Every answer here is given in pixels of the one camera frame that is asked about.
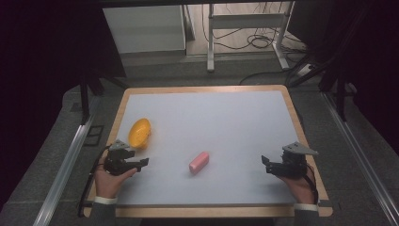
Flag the person's left hand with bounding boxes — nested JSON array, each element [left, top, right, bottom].
[[94, 156, 138, 200]]

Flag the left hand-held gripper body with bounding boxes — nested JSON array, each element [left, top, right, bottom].
[[104, 138, 136, 176]]

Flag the white table mat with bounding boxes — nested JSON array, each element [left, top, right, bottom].
[[115, 89, 301, 206]]

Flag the yellow fruit toy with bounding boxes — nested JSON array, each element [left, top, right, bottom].
[[128, 118, 152, 150]]

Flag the pink soap bar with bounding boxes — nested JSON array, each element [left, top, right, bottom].
[[188, 151, 210, 175]]

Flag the person's right hand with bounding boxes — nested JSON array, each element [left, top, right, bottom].
[[277, 163, 318, 205]]

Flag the aluminium floor rail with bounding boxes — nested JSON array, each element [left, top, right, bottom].
[[32, 97, 102, 226], [322, 92, 399, 226]]

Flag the white metal desk frame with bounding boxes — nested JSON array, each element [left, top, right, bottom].
[[206, 1, 295, 73]]

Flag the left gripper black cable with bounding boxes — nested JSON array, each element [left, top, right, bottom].
[[76, 144, 113, 218]]

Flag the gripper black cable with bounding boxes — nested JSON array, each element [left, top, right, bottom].
[[302, 165, 320, 206], [76, 144, 113, 218]]

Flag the black floor cables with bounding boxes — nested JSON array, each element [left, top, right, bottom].
[[201, 1, 314, 87]]

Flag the white cabinet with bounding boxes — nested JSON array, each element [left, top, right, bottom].
[[102, 5, 187, 55]]

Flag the white power strip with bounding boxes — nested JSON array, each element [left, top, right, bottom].
[[296, 63, 316, 77]]

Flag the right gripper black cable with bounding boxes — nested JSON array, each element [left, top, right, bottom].
[[302, 165, 320, 206]]

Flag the black metal stand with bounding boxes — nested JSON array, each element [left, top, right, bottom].
[[319, 72, 359, 122], [78, 74, 130, 126]]

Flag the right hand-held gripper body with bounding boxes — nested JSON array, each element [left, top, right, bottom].
[[265, 141, 319, 180]]

